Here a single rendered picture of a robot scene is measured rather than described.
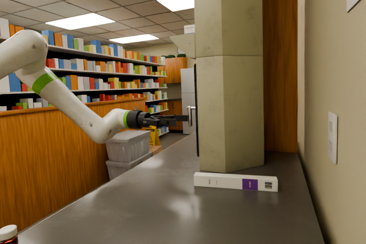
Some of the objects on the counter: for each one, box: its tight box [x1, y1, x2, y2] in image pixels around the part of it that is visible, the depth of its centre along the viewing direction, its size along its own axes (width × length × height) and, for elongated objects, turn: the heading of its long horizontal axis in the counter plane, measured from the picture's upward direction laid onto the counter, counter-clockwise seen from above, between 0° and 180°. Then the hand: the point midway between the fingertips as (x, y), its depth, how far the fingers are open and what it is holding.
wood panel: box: [262, 0, 298, 153], centre depth 121 cm, size 49×3×140 cm
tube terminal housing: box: [193, 0, 264, 173], centre depth 104 cm, size 25×32×77 cm
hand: (180, 120), depth 105 cm, fingers open, 13 cm apart
